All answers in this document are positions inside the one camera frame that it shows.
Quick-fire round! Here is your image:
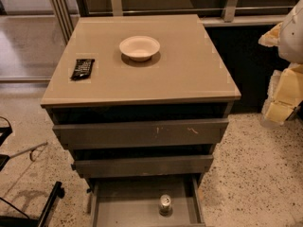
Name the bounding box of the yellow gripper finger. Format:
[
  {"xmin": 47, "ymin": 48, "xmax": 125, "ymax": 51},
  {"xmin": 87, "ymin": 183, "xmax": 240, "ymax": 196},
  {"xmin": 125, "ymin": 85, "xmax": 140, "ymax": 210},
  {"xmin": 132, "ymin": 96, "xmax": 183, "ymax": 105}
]
[
  {"xmin": 258, "ymin": 23, "xmax": 281, "ymax": 47},
  {"xmin": 263, "ymin": 100, "xmax": 294, "ymax": 124}
]

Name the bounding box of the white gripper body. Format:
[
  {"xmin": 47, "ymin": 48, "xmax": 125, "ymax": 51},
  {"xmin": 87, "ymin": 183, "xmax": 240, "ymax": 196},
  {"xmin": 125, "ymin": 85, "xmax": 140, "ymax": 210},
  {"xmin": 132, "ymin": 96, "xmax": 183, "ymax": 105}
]
[{"xmin": 274, "ymin": 63, "xmax": 303, "ymax": 107}]

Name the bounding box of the silver green soda can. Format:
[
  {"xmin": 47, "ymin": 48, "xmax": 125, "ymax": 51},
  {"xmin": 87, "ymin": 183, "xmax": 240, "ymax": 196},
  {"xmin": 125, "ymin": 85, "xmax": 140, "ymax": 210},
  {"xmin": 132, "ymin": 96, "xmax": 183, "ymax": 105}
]
[{"xmin": 158, "ymin": 194, "xmax": 172, "ymax": 216}]

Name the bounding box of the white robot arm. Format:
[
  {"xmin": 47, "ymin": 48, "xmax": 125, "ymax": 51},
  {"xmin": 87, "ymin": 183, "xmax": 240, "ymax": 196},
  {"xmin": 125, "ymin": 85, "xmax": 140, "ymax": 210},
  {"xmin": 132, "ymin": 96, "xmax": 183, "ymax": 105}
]
[{"xmin": 258, "ymin": 0, "xmax": 303, "ymax": 125}]

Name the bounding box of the grey drawer cabinet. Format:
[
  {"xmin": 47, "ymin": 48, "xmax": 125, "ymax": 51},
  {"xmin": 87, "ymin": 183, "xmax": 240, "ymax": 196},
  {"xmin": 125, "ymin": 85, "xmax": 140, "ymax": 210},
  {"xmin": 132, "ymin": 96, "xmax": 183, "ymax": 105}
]
[{"xmin": 40, "ymin": 14, "xmax": 242, "ymax": 227}]

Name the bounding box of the top grey drawer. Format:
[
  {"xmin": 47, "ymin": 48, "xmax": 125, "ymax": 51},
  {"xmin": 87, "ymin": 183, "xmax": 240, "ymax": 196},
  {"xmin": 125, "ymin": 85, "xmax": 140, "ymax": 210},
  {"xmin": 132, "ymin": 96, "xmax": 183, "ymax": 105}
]
[{"xmin": 53, "ymin": 118, "xmax": 228, "ymax": 149}]

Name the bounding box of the grey drawer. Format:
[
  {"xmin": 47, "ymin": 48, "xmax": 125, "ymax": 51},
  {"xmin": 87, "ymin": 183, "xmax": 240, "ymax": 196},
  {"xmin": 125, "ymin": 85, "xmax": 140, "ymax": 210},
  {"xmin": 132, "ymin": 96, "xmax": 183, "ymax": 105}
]
[
  {"xmin": 53, "ymin": 118, "xmax": 228, "ymax": 149},
  {"xmin": 90, "ymin": 175, "xmax": 206, "ymax": 227},
  {"xmin": 72, "ymin": 155, "xmax": 213, "ymax": 178}
]

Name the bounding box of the bottom grey drawer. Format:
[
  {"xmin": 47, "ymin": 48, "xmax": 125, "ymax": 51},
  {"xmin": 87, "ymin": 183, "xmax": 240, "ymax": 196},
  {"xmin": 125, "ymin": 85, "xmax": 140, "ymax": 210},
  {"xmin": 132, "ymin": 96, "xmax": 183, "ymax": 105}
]
[{"xmin": 90, "ymin": 175, "xmax": 206, "ymax": 227}]

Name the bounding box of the middle grey drawer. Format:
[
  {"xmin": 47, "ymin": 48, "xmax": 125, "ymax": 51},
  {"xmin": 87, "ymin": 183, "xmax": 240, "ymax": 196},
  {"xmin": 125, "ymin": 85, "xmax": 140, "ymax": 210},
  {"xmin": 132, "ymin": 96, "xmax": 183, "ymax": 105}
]
[{"xmin": 72, "ymin": 155, "xmax": 213, "ymax": 178}]

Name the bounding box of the white paper bowl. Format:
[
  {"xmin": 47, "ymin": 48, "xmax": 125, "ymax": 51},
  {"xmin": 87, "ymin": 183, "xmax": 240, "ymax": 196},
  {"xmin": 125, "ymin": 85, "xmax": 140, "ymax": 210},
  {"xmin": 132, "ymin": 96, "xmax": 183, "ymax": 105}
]
[{"xmin": 119, "ymin": 36, "xmax": 160, "ymax": 61}]

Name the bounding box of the black snack packet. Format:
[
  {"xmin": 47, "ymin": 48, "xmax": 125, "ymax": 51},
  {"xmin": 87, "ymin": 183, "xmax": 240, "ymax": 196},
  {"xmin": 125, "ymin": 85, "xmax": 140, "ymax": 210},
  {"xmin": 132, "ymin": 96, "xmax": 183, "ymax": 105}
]
[{"xmin": 70, "ymin": 59, "xmax": 95, "ymax": 80}]

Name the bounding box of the black chair base leg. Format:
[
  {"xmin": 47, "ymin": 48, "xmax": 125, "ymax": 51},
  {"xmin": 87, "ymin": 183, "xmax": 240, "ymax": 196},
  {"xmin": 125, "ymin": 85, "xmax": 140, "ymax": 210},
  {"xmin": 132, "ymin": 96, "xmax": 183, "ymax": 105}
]
[{"xmin": 0, "ymin": 182, "xmax": 65, "ymax": 227}]

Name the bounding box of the metal rod on floor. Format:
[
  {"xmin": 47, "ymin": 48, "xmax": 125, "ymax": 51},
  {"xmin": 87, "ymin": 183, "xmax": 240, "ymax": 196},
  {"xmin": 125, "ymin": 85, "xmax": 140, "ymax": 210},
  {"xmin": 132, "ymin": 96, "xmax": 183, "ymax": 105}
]
[{"xmin": 9, "ymin": 141, "xmax": 48, "ymax": 159}]

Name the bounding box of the black chair part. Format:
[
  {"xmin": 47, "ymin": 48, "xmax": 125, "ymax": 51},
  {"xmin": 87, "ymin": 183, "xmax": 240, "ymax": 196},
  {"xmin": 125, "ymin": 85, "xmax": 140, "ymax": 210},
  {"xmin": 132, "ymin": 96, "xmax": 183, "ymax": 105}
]
[{"xmin": 0, "ymin": 116, "xmax": 13, "ymax": 172}]

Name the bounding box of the metal railing frame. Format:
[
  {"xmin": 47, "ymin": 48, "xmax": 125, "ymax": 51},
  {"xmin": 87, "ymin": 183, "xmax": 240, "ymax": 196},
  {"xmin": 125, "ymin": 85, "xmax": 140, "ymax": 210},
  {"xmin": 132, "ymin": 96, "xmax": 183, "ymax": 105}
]
[{"xmin": 50, "ymin": 0, "xmax": 299, "ymax": 40}]

